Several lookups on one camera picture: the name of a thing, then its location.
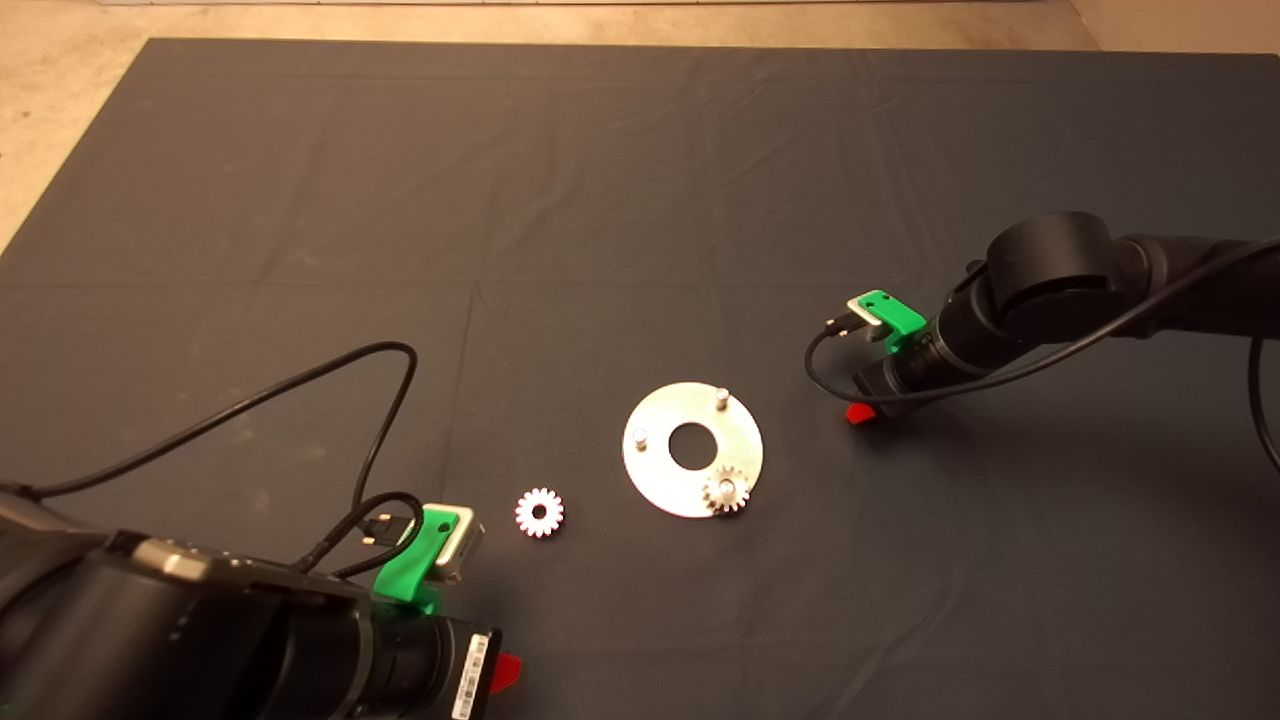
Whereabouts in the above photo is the round metal carrier plate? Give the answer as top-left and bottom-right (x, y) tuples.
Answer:
(622, 382), (765, 519)

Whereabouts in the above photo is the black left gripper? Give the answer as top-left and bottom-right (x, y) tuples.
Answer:
(420, 617), (524, 720)

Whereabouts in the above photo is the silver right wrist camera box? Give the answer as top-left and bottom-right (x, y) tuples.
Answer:
(847, 293), (891, 343)

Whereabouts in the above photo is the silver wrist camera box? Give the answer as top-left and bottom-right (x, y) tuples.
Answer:
(430, 503), (487, 586)
(847, 293), (891, 343)

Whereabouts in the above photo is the black camera cable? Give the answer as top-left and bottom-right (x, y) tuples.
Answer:
(30, 341), (426, 581)
(804, 238), (1280, 473)

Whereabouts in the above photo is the green left camera mount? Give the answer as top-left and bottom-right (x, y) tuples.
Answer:
(372, 505), (459, 613)

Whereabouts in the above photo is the dark grey table cloth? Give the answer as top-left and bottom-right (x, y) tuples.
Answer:
(0, 38), (1280, 720)

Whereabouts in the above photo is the black left camera cable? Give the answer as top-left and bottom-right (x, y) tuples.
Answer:
(30, 341), (426, 581)

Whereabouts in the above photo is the green right camera mount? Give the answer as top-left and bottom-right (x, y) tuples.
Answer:
(862, 290), (928, 353)

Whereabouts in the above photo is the steel planetary gear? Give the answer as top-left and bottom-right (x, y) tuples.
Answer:
(703, 465), (753, 516)

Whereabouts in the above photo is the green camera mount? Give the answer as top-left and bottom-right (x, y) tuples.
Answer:
(372, 505), (459, 613)
(862, 290), (928, 353)

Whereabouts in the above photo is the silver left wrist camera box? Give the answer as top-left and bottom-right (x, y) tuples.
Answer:
(430, 503), (487, 586)

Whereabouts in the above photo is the white shiny small gear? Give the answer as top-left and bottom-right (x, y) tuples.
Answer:
(516, 487), (567, 540)

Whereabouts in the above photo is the black right camera cable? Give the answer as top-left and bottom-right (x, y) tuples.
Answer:
(804, 238), (1280, 473)

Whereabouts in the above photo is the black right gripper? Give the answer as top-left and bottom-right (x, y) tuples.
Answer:
(845, 355), (916, 427)

